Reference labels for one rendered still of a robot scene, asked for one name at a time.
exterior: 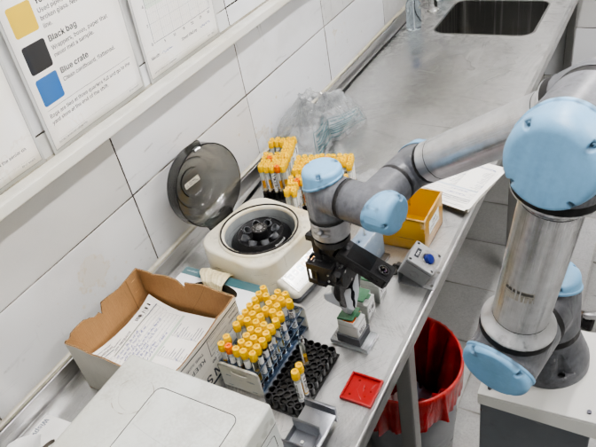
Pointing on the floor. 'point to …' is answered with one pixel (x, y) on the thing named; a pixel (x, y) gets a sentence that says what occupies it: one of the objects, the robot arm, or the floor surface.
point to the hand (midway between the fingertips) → (353, 309)
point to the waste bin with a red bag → (451, 351)
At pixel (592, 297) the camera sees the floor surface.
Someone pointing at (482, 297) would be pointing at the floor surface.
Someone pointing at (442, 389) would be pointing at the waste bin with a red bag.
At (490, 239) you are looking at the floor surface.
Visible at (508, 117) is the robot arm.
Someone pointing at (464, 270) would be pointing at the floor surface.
